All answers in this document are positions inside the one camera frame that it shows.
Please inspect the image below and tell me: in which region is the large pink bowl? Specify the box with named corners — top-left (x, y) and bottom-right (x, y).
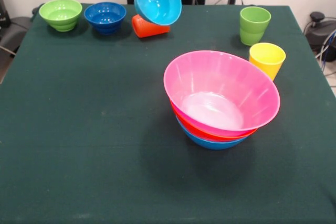
top-left (163, 50), bottom-right (281, 137)

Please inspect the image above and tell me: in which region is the large orange bowl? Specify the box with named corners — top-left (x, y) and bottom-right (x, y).
top-left (170, 100), bottom-right (259, 142)

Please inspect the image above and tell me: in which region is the bundle of floor cables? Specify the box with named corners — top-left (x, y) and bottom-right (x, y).
top-left (314, 28), bottom-right (336, 88)

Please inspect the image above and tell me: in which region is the dark blue ribbed bowl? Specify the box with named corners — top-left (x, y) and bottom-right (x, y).
top-left (83, 1), bottom-right (127, 35)

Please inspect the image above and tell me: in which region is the large blue bowl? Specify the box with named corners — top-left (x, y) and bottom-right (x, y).
top-left (176, 118), bottom-right (253, 151)

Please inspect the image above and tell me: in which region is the orange cup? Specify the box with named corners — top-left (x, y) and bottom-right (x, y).
top-left (131, 14), bottom-right (171, 39)

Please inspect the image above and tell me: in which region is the green ribbed bowl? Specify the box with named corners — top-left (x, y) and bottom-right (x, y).
top-left (38, 0), bottom-right (83, 33)

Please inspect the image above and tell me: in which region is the dark green tablecloth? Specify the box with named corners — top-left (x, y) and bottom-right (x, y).
top-left (0, 3), bottom-right (336, 224)

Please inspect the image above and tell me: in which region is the green cup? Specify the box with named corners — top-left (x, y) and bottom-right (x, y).
top-left (239, 6), bottom-right (272, 46)

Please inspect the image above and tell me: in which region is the yellow cup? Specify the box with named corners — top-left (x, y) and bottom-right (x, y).
top-left (248, 42), bottom-right (287, 82)

